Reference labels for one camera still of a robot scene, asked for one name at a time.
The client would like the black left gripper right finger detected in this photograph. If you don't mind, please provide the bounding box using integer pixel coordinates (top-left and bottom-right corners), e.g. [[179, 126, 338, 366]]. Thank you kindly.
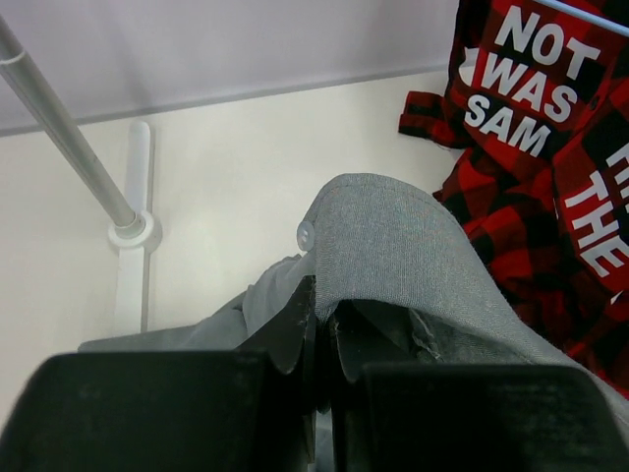
[[329, 301, 628, 471]]

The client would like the red black plaid shirt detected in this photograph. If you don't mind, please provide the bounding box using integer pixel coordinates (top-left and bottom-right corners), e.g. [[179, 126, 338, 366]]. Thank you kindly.
[[398, 1, 628, 394]]

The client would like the silver white clothes rack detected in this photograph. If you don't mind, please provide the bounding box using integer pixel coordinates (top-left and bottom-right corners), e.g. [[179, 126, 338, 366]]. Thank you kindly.
[[1, 21, 162, 335]]

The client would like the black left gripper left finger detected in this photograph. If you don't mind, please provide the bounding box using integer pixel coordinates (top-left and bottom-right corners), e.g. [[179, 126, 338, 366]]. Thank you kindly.
[[1, 276, 316, 471]]

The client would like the light blue wire hanger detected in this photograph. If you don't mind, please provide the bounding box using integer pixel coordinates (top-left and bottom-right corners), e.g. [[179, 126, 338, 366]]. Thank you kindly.
[[536, 0, 629, 37]]

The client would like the grey button shirt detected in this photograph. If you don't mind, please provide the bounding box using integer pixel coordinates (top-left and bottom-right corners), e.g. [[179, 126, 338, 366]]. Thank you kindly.
[[78, 171, 629, 472]]

